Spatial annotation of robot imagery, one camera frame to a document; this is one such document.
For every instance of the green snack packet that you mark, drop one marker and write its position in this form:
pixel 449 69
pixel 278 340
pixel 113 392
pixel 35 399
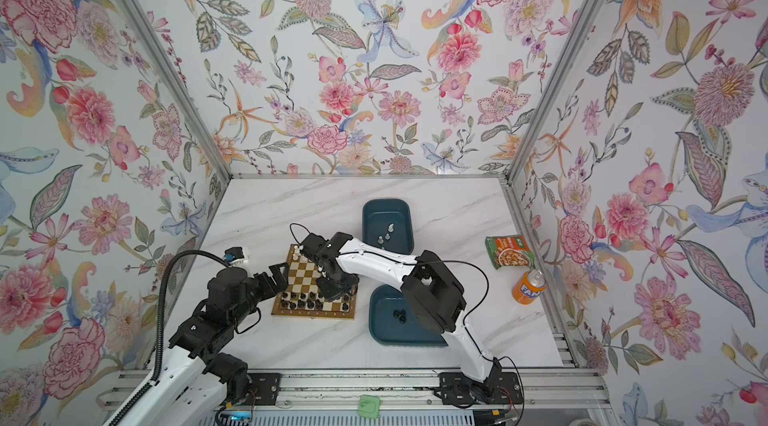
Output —
pixel 509 251

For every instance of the black chess pieces on board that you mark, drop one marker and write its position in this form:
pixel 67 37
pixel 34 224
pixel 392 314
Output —
pixel 314 302

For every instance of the far teal plastic bin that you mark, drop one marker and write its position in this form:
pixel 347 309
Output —
pixel 377 214

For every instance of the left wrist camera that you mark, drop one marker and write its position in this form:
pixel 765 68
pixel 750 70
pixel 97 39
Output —
pixel 236 257

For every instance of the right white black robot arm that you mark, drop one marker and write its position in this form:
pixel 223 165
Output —
pixel 435 297

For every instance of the orange soda can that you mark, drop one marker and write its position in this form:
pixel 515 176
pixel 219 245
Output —
pixel 529 287

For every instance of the teal plastic bin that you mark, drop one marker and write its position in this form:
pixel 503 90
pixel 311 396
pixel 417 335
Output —
pixel 377 214
pixel 388 331

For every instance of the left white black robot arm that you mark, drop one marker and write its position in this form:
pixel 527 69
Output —
pixel 191 374

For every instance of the near teal plastic bin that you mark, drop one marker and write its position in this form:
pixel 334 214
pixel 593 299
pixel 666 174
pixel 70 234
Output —
pixel 388 331

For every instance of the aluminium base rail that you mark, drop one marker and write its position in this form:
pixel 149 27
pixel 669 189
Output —
pixel 314 389

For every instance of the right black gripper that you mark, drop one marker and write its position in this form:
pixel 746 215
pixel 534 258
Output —
pixel 330 295

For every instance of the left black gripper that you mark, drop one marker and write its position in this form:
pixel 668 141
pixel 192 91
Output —
pixel 280 281

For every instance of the black chess pieces in bin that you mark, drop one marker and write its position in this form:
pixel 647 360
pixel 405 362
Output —
pixel 400 315

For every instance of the wooden chess board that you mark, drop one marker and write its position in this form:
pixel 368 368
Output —
pixel 302 276

